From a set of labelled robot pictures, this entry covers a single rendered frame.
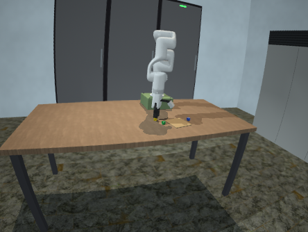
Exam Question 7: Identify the tan square mat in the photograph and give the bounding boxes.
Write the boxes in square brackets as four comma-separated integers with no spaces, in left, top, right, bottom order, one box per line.
[165,118,191,128]

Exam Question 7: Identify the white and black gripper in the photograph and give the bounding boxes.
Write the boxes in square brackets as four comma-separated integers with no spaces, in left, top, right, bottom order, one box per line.
[151,93,163,118]

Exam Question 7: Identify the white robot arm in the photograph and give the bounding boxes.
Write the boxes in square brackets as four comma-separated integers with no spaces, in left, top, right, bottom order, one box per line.
[147,30,176,96]

